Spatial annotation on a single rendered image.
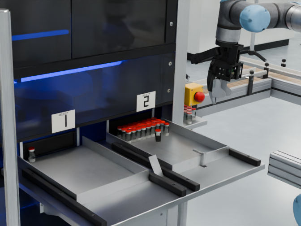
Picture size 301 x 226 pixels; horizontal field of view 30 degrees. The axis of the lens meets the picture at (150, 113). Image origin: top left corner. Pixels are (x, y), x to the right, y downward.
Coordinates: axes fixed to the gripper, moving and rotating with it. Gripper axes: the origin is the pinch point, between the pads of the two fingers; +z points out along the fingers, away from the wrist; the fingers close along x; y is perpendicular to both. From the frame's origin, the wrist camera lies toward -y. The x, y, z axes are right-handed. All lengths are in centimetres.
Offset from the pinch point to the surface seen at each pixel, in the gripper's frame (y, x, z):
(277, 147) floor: -70, 226, 105
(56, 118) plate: -30, -40, 7
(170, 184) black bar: 7.5, -29.6, 17.9
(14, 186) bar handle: 17, -93, -7
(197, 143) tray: -6.9, 5.8, 19.5
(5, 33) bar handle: 15, -94, -35
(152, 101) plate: -23.5, -0.7, 7.2
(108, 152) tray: -20.5, -25.7, 18.7
